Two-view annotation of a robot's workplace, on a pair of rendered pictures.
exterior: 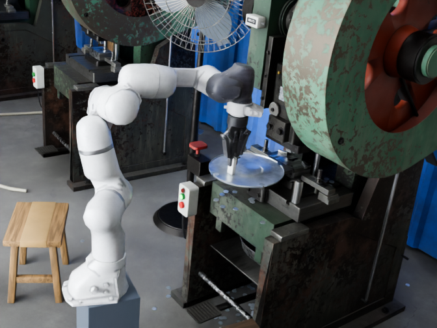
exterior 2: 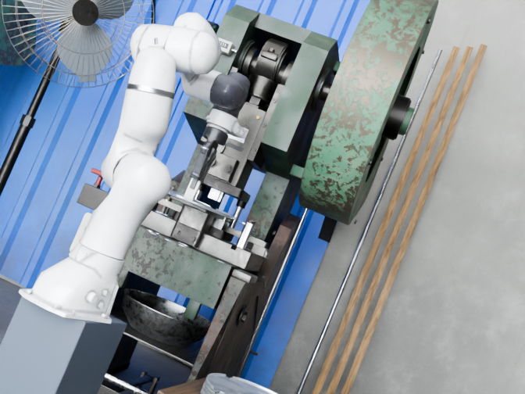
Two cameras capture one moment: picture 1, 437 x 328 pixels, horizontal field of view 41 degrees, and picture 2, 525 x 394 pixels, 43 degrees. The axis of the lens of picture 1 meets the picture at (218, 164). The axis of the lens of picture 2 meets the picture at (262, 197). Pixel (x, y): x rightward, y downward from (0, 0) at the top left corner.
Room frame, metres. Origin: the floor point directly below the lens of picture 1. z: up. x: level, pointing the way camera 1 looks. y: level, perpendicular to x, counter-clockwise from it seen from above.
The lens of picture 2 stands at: (0.28, 1.13, 0.76)
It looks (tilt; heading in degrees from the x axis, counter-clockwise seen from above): 3 degrees up; 319
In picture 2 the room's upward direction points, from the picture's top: 23 degrees clockwise
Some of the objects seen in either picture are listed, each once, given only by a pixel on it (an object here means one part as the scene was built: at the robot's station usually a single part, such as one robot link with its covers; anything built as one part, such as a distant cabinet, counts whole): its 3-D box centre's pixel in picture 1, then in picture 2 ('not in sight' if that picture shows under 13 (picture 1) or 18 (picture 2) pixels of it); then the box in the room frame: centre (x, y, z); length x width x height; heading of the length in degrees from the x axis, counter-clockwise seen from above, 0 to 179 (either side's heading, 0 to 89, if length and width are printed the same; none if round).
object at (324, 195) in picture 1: (320, 182); (250, 235); (2.04, -0.40, 0.76); 0.17 x 0.06 x 0.10; 39
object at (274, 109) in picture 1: (293, 101); (236, 142); (2.15, -0.26, 1.04); 0.17 x 0.15 x 0.30; 129
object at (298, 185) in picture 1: (297, 190); (245, 234); (1.95, -0.30, 0.75); 0.03 x 0.03 x 0.10; 39
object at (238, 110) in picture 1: (246, 108); (227, 125); (1.98, -0.08, 1.05); 0.13 x 0.12 x 0.05; 40
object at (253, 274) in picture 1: (277, 256); (158, 334); (2.18, -0.30, 0.31); 0.43 x 0.42 x 0.01; 39
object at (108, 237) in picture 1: (105, 227); (129, 205); (1.62, 0.34, 0.71); 0.18 x 0.11 x 0.25; 173
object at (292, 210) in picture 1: (287, 183); (198, 238); (2.17, -0.29, 0.68); 0.45 x 0.30 x 0.06; 39
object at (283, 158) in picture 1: (289, 164); (207, 216); (2.17, -0.29, 0.76); 0.15 x 0.09 x 0.05; 39
